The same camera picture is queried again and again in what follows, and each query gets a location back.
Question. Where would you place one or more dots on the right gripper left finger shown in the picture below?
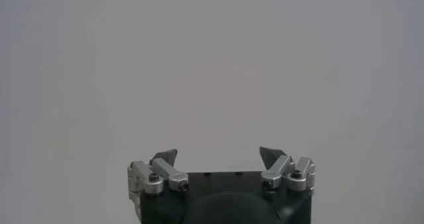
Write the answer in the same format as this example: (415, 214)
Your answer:
(169, 174)

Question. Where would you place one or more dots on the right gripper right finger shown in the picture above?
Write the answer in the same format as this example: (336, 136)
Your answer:
(278, 170)

